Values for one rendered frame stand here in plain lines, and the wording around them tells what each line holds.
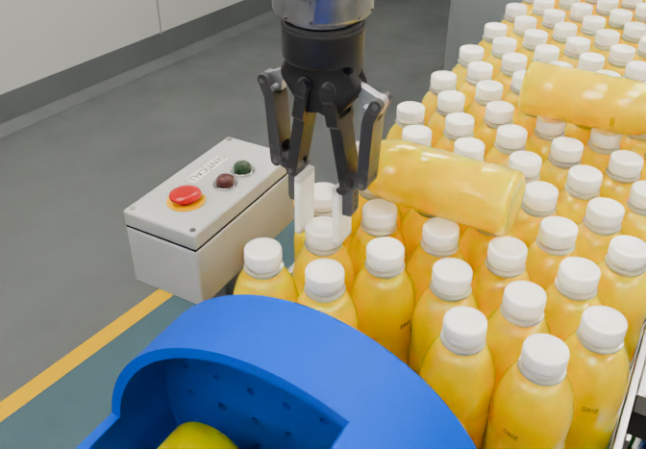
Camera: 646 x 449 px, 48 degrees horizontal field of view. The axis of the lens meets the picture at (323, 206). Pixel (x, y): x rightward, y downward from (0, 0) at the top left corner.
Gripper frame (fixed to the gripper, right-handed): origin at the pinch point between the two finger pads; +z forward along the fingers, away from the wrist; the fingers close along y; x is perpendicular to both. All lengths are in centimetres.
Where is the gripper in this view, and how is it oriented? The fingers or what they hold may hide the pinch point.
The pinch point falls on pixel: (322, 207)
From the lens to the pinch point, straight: 74.7
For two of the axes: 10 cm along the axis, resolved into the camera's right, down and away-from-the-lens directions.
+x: 4.9, -4.8, 7.3
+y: 8.7, 2.7, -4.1
